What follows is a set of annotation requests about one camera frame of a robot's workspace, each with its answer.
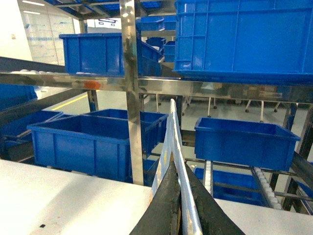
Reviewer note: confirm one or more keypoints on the large blue crate upper shelf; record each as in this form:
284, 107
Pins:
245, 41

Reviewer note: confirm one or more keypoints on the steel rack vertical post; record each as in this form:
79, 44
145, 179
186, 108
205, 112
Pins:
129, 40

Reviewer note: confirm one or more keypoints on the flower gift bag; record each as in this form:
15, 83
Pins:
172, 147

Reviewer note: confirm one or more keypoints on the large blue bin near table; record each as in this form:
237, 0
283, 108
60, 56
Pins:
98, 146

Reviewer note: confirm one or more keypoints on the blue bin on rollers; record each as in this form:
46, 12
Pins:
262, 145

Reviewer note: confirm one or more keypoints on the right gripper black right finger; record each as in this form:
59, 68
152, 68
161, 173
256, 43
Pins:
201, 214

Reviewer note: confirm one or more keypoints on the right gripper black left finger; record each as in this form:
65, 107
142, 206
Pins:
163, 215

